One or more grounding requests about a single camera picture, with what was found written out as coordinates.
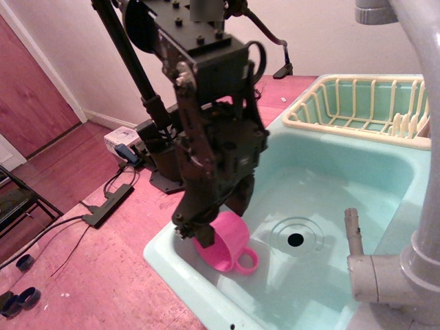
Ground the blue adapter plug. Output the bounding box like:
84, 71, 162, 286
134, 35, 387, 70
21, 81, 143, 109
114, 144, 141, 166

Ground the black tape ring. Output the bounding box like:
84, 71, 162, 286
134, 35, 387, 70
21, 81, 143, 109
15, 254, 35, 273
17, 287, 42, 310
0, 291, 22, 318

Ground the thin black wire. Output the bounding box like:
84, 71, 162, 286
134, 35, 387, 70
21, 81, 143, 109
50, 225, 91, 278

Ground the black metal chair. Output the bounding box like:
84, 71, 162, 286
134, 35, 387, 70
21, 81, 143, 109
1, 166, 64, 238

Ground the white cardboard box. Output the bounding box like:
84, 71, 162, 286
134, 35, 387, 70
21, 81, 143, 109
104, 126, 142, 155

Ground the black USB hub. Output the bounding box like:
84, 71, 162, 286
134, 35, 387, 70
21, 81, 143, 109
81, 184, 134, 230

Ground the cream dish drying rack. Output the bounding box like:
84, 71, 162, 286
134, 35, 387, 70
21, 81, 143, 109
283, 74, 430, 149

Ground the pink plastic cup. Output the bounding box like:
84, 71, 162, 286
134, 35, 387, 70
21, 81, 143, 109
192, 211, 259, 276

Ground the light green sink basin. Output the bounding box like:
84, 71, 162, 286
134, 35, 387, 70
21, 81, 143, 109
144, 109, 430, 329

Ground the grey PVC pipe faucet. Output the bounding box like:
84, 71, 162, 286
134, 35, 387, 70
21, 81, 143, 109
345, 1, 439, 329

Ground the grey braided cable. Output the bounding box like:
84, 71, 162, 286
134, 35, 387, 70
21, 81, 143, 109
0, 215, 85, 271

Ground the red wooden door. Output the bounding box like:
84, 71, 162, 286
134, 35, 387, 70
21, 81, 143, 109
1, 19, 80, 159

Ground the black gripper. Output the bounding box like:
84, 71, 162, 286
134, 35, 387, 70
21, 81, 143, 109
172, 137, 256, 248

